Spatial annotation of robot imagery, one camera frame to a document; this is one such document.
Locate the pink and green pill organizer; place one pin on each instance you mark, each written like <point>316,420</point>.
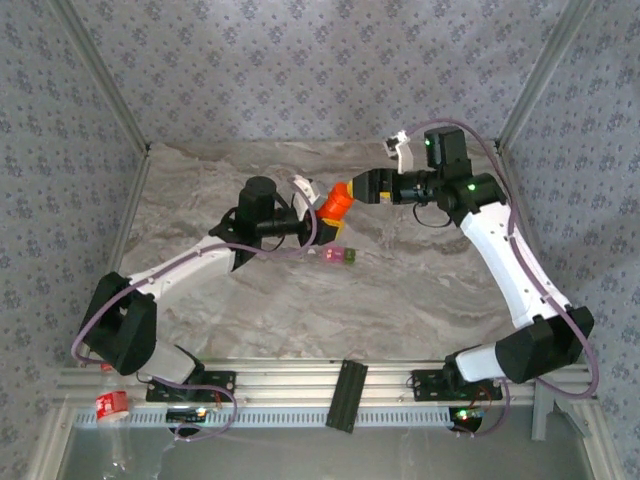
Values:
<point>332,255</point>

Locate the orange pill bottle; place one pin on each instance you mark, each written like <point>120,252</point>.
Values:
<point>327,210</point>

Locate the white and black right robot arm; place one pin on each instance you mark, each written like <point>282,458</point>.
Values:
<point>510,265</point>

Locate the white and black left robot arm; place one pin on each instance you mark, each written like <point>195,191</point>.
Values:
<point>185,265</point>

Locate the left circuit board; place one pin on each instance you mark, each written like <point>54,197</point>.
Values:
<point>185,415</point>

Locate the circuit board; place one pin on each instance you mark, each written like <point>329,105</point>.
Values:
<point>185,415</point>
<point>465,415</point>

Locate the right circuit board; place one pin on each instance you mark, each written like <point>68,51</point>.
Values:
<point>465,415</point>

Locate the clear bottle with red label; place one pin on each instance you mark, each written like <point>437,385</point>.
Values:
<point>111,405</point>

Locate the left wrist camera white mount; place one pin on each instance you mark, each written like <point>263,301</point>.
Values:
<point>305,195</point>

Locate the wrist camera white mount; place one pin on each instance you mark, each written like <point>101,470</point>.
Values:
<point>305,195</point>
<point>402,150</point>

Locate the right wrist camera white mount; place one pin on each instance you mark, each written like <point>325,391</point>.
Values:
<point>402,150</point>

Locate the aluminium side rail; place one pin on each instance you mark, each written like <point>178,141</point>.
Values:
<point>127,215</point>
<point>515,200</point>

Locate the aluminium corner post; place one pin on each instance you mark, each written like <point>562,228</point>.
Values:
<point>545,75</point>
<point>100,80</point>

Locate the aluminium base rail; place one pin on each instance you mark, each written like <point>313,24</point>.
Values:
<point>300,385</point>

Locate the black rail bracket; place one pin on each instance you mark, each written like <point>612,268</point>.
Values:
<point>346,395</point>

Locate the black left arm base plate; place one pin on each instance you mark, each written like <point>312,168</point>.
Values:
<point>225,382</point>

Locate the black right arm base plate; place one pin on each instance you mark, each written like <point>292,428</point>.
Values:
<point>425,385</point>

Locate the grey angle bracket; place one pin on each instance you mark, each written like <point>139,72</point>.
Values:
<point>542,415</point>

